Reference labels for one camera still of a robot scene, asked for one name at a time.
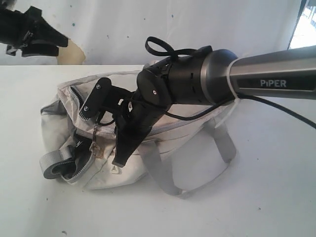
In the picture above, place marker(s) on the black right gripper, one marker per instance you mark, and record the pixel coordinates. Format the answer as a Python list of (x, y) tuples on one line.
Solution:
[(133, 124)]

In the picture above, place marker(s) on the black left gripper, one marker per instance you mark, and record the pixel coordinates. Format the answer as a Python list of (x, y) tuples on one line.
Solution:
[(18, 31)]

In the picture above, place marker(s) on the white canvas duffel bag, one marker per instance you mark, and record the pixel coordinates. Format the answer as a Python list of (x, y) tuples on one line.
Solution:
[(109, 130)]

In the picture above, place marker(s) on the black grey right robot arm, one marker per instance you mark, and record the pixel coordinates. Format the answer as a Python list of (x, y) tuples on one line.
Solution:
[(212, 78)]

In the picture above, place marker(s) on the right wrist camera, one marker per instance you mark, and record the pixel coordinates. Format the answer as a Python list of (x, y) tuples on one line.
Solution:
[(104, 97)]

